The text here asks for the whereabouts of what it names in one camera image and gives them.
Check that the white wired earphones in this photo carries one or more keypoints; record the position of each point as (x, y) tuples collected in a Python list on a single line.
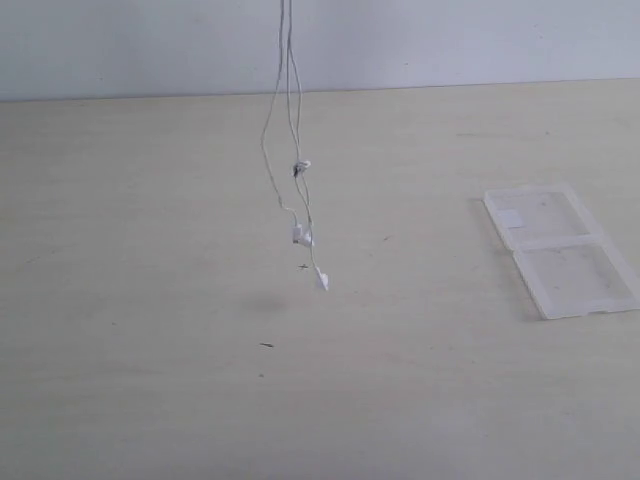
[(287, 88)]

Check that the clear plastic storage case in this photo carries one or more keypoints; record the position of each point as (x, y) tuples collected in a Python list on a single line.
[(568, 263)]

